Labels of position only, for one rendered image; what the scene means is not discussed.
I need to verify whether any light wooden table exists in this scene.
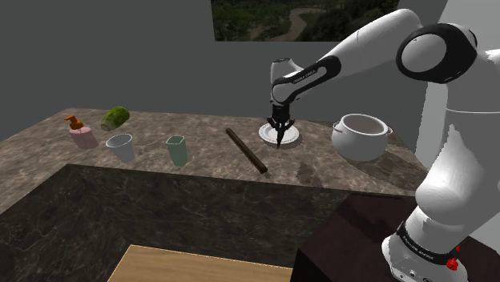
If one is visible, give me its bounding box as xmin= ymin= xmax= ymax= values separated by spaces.
xmin=107 ymin=244 xmax=294 ymax=282

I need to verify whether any dark robot stand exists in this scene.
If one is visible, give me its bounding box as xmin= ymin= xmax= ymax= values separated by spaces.
xmin=289 ymin=194 xmax=500 ymax=282

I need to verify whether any landscape wall picture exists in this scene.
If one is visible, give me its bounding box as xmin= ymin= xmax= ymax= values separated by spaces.
xmin=210 ymin=0 xmax=400 ymax=42

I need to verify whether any white cup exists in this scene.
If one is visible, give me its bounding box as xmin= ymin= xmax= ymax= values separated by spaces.
xmin=105 ymin=133 xmax=136 ymax=163

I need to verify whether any white plate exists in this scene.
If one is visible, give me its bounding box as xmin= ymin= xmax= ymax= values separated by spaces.
xmin=258 ymin=122 xmax=300 ymax=146

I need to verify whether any green mossy cup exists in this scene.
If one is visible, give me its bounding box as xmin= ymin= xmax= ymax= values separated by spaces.
xmin=100 ymin=106 xmax=131 ymax=132

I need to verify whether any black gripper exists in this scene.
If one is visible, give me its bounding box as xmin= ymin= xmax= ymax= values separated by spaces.
xmin=267 ymin=104 xmax=296 ymax=149

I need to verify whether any dark brown rolling pin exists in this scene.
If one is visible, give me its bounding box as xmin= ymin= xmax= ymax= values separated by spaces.
xmin=225 ymin=127 xmax=269 ymax=175

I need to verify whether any pink soap dispenser orange pump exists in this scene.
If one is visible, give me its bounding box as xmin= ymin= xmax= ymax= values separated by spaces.
xmin=64 ymin=115 xmax=99 ymax=150

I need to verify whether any white two-handled pot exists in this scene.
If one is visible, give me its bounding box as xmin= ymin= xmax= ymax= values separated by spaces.
xmin=331 ymin=113 xmax=393 ymax=163

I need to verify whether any green square cup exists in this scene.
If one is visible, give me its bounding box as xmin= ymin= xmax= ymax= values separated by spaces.
xmin=165 ymin=135 xmax=188 ymax=167

